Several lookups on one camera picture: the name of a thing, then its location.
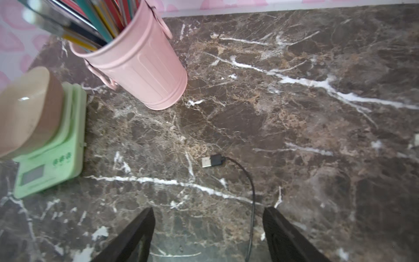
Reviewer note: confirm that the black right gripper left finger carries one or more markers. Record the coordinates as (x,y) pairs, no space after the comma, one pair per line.
(133,243)

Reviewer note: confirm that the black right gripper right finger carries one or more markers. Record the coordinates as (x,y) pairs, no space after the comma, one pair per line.
(285,242)

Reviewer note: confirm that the green electronic kitchen scale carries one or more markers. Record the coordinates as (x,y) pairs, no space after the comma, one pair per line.
(60,159)

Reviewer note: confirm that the beige scale bowl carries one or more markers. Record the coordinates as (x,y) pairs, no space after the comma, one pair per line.
(31,110)

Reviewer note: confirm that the pink metal pencil bucket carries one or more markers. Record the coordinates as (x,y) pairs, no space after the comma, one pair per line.
(141,60)

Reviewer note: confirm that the bundle of coloured pencils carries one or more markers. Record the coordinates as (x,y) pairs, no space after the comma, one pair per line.
(90,25)

